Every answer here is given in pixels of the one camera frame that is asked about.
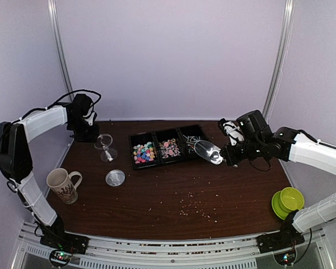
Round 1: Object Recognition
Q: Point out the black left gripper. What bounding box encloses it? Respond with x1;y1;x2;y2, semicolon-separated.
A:
68;116;100;142

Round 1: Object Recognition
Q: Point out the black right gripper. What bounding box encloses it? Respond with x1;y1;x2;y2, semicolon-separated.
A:
220;138;264;166

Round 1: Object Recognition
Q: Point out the clear plastic jar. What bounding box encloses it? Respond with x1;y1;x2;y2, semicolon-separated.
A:
94;134;118;163

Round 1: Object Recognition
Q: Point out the silver metal scoop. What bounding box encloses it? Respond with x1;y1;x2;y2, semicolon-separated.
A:
194;140;223;165

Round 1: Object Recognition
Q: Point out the silver metal jar lid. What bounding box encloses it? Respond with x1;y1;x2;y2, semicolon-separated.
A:
105;169;125;187

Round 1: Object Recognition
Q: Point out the black three-compartment candy tray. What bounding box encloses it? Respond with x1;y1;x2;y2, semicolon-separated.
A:
128;124;209;170

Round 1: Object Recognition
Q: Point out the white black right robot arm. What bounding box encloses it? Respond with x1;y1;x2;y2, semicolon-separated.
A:
218;110;336;248

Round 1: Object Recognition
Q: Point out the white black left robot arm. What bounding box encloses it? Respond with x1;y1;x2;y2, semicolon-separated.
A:
0;89;99;249

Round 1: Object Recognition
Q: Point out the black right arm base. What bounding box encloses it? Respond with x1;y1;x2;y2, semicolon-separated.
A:
256;210;305;267

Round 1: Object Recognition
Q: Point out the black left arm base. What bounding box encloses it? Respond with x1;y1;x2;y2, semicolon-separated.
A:
36;216;89;268

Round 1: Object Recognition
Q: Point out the beige patterned ceramic mug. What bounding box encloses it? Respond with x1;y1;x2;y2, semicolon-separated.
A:
46;168;83;205

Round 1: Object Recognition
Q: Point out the green bowl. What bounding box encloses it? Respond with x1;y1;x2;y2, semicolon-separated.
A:
278;187;305;212

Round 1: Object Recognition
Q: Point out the green saucer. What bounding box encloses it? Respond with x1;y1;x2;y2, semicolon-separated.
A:
271;191;292;220

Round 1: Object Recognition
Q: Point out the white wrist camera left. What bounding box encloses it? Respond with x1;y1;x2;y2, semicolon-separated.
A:
85;111;97;126

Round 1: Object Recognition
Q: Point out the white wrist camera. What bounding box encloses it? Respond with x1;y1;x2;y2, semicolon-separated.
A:
218;118;244;146
85;111;97;126

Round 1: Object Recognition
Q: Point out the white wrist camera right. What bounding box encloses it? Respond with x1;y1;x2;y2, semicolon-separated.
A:
218;118;244;146

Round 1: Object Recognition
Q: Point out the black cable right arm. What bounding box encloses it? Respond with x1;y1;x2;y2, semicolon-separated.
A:
248;156;272;172

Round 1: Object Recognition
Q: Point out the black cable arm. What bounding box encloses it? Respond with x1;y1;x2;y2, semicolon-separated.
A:
248;156;272;172
47;89;102;113

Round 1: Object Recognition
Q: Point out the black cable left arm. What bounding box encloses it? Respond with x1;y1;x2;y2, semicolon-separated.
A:
47;89;102;113

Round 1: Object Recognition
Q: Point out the aluminium corner post left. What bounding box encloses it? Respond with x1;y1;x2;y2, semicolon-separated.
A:
47;0;73;94

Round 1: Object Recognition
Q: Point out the aluminium corner post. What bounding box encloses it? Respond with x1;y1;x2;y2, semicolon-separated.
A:
263;0;296;121
47;0;73;94

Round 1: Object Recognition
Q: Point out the aluminium corner post right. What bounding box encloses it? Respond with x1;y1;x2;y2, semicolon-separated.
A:
263;0;296;121

